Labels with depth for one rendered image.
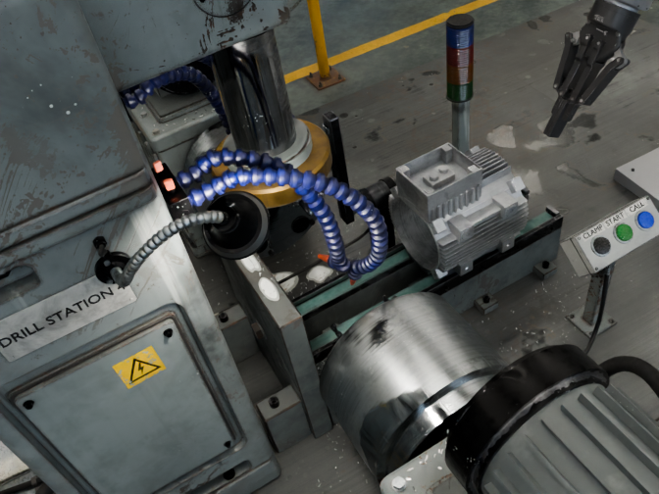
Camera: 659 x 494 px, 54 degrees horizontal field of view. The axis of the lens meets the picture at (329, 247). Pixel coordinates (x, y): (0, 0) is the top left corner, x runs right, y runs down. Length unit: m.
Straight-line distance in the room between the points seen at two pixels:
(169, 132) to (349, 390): 0.72
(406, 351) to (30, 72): 0.56
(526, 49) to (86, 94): 1.75
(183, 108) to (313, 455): 0.76
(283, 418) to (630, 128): 1.20
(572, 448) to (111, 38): 0.57
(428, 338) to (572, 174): 0.91
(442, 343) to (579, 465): 0.34
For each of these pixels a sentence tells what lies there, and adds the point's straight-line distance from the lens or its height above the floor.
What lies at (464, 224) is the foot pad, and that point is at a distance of 1.17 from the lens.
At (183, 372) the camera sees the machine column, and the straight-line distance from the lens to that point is 0.89.
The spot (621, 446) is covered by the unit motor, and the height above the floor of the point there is 1.35.
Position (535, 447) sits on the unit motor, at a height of 1.35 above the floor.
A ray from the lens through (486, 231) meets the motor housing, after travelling 1.22.
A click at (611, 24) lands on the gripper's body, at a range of 1.18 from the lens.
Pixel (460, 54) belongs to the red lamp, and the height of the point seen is 1.15.
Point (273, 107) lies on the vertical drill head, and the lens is 0.87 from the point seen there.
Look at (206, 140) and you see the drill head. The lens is 1.35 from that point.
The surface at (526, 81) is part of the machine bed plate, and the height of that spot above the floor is 0.80.
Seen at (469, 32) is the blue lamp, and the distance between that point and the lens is 1.47.
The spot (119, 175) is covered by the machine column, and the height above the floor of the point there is 1.52.
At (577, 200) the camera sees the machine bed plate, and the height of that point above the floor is 0.80.
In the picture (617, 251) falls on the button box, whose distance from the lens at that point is 1.19.
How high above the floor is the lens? 1.89
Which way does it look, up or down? 45 degrees down
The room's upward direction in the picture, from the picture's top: 11 degrees counter-clockwise
